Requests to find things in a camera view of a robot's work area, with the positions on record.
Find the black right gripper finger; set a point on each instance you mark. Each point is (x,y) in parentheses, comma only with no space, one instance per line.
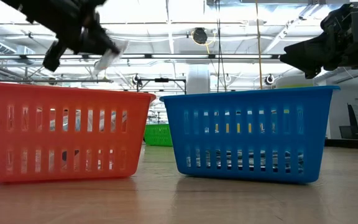
(309,67)
(306,51)

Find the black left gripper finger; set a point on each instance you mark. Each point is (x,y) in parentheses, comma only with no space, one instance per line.
(102,45)
(104,31)

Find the bagged blue white toothbrush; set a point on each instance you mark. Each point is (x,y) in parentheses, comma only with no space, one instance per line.
(109,59)

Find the black metal crossbar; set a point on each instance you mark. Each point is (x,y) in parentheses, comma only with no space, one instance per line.
(162,80)

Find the black office chair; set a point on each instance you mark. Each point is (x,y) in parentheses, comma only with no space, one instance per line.
(353,121)

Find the blue plastic basket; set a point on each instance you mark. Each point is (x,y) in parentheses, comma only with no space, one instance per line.
(250,140)

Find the white building pillar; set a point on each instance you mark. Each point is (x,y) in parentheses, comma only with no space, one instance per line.
(198,79)

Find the orange plastic basket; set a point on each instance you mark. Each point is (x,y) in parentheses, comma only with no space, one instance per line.
(57,140)

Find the green plastic basket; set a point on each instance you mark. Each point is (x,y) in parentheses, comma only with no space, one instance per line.
(158,135)

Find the black aluminium table frame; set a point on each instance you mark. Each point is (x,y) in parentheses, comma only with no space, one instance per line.
(353,143)

